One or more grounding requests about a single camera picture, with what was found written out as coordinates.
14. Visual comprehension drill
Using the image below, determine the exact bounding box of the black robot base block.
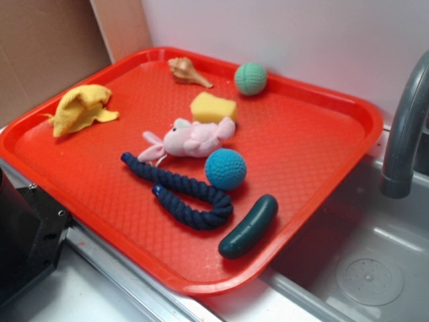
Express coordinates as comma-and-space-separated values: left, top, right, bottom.
1, 171, 70, 307

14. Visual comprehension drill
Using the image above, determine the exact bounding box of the yellow cloth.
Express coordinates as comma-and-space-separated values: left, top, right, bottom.
43, 84, 119, 138

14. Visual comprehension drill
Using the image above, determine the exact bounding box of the blue textured ball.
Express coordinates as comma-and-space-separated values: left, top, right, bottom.
204, 148, 247, 191

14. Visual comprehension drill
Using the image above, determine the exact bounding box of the red plastic tray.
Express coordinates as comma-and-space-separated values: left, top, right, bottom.
1, 48, 383, 296

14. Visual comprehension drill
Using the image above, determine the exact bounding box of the pink plush fish toy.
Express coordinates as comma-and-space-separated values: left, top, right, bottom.
137, 117, 236, 162

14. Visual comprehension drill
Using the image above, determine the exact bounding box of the yellow sponge block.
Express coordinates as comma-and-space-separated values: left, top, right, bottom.
190, 92, 238, 123

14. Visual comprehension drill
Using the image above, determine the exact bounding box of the dark green toy cucumber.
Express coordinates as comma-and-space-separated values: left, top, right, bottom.
218, 195, 279, 260

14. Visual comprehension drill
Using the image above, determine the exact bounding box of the green textured ball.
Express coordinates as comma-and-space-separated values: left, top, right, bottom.
234, 62, 267, 96

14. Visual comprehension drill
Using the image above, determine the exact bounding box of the tan seashell toy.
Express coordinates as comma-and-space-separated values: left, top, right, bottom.
168, 57, 213, 89

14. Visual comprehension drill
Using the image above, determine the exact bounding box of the grey plastic sink basin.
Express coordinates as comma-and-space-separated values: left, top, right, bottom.
201, 131, 428, 321

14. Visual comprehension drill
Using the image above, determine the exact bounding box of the grey toy faucet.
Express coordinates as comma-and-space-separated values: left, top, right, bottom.
379, 52, 428, 199

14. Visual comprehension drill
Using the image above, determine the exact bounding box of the brown cardboard panel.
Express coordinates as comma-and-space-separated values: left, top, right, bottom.
1, 1, 110, 126

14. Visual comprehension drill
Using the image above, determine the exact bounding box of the navy twisted rope toy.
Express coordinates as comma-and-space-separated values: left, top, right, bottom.
121, 152, 234, 231

